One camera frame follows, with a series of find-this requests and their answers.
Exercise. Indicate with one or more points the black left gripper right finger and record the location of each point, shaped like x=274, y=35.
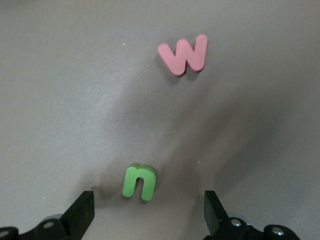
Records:
x=215, y=217

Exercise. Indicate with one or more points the green foam letter n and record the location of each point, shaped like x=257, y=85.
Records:
x=130, y=180

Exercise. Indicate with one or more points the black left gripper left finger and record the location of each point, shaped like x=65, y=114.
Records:
x=77, y=217

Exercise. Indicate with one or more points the brown table cover sheet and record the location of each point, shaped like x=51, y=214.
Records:
x=75, y=100

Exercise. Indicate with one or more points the pink foam letter w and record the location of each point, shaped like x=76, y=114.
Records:
x=197, y=57

